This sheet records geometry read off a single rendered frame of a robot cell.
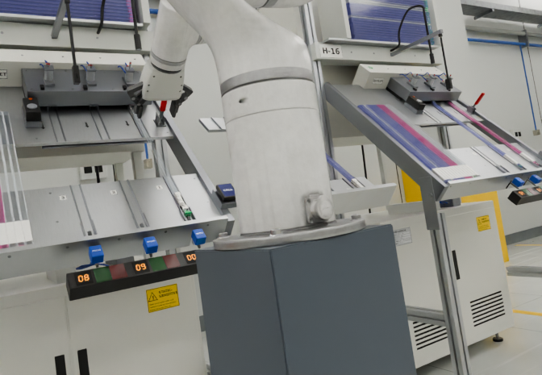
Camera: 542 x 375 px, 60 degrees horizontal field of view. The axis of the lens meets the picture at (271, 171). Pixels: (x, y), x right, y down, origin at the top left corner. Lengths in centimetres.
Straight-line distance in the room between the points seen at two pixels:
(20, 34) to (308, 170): 121
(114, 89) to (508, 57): 506
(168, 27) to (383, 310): 76
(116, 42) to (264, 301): 128
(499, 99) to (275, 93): 518
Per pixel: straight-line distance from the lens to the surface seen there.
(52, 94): 143
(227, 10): 58
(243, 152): 56
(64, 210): 112
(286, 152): 54
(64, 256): 104
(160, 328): 141
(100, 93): 145
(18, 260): 103
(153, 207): 114
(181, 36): 111
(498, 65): 582
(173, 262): 103
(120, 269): 101
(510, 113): 578
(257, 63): 56
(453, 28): 444
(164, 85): 120
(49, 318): 135
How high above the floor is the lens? 74
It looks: 4 degrees up
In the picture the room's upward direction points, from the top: 8 degrees counter-clockwise
